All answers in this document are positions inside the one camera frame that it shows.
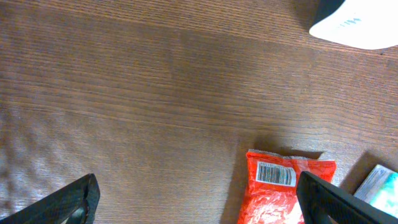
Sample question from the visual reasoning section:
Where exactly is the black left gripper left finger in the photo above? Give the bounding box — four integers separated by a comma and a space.
1, 174, 100, 224

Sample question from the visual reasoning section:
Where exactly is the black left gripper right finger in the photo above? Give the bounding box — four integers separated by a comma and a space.
296, 171, 397, 224

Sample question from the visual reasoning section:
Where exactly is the red snack packet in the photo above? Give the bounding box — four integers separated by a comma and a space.
238, 149, 336, 224

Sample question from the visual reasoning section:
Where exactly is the teal tissue packet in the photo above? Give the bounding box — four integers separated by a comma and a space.
354, 164, 397, 218

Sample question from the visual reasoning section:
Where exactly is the white black barcode scanner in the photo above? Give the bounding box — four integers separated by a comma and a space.
309, 0, 397, 50

